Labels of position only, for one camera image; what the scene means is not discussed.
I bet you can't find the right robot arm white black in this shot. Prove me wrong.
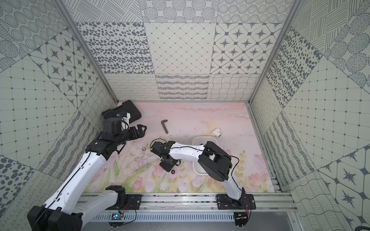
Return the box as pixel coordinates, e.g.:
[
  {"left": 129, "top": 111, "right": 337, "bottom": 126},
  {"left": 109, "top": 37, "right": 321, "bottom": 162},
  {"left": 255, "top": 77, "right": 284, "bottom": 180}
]
[{"left": 150, "top": 141, "right": 243, "bottom": 200}]

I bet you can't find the white pipe elbow fitting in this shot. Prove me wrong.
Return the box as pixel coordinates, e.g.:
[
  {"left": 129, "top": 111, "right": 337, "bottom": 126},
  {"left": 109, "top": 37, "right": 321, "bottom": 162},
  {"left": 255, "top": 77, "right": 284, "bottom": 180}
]
[{"left": 211, "top": 128, "right": 222, "bottom": 138}]

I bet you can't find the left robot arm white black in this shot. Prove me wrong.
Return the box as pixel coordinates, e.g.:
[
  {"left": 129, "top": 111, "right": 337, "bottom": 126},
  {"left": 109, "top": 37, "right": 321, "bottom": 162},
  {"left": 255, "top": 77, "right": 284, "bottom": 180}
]
[{"left": 27, "top": 117, "right": 147, "bottom": 231}]

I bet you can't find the white storage tray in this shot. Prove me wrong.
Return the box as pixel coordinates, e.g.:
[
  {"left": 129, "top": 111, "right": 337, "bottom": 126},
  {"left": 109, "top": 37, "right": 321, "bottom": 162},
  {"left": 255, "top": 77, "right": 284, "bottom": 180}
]
[{"left": 192, "top": 136, "right": 219, "bottom": 176}]

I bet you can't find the rusty wrench jaw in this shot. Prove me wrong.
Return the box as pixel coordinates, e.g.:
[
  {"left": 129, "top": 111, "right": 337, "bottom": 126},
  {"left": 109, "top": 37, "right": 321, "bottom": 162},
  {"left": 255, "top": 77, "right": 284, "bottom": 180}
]
[{"left": 161, "top": 119, "right": 169, "bottom": 134}]

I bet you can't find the black plastic tool case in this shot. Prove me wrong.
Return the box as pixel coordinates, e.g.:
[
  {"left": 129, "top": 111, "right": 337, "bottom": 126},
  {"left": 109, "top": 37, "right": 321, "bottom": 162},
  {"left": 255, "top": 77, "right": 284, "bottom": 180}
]
[{"left": 102, "top": 100, "right": 142, "bottom": 124}]

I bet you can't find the left controller board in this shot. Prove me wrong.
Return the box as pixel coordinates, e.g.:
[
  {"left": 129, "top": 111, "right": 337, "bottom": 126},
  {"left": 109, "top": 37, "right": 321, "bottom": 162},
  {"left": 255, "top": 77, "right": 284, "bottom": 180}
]
[{"left": 109, "top": 213, "right": 124, "bottom": 229}]

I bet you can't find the controller board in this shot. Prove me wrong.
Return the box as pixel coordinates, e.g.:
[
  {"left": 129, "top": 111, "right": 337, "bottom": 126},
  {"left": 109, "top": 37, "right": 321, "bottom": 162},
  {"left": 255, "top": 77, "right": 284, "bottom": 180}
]
[
  {"left": 109, "top": 213, "right": 124, "bottom": 229},
  {"left": 234, "top": 213, "right": 249, "bottom": 229}
]

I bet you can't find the right controller board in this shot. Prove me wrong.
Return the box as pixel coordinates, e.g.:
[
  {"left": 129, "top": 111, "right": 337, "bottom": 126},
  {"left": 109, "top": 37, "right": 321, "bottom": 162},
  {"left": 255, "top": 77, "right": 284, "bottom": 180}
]
[{"left": 234, "top": 213, "right": 249, "bottom": 229}]

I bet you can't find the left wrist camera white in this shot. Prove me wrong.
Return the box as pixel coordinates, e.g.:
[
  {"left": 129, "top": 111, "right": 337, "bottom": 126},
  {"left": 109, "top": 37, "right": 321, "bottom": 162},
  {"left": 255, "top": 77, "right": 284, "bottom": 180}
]
[{"left": 116, "top": 113, "right": 131, "bottom": 130}]

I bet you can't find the aluminium rail frame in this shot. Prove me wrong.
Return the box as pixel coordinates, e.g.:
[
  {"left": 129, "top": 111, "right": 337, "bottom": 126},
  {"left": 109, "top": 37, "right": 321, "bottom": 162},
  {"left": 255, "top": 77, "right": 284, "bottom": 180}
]
[{"left": 76, "top": 192, "right": 298, "bottom": 214}]

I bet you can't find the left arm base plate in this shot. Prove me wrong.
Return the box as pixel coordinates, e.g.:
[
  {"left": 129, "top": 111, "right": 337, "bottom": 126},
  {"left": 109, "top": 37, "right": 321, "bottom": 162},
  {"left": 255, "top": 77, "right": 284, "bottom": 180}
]
[{"left": 107, "top": 194, "right": 142, "bottom": 210}]

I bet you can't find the white slotted cable duct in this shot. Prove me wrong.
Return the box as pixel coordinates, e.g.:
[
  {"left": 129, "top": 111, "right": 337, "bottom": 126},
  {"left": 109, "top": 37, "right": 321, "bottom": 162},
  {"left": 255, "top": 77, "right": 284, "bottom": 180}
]
[{"left": 91, "top": 212, "right": 234, "bottom": 222}]

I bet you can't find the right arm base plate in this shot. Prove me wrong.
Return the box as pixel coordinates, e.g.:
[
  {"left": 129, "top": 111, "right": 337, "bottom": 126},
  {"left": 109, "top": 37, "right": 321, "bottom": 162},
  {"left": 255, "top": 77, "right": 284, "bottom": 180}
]
[{"left": 215, "top": 193, "right": 256, "bottom": 210}]

